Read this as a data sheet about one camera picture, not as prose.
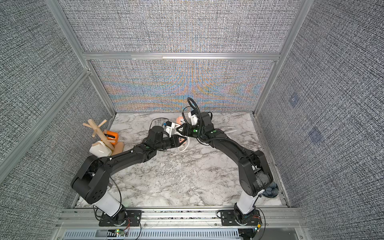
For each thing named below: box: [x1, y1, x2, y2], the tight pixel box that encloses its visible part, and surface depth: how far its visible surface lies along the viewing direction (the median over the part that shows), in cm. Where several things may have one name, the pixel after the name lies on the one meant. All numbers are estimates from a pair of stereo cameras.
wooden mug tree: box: [82, 119, 124, 155], surface depth 87 cm
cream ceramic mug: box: [89, 140, 113, 158], surface depth 90 cm
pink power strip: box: [176, 116, 185, 125], surface depth 85 cm
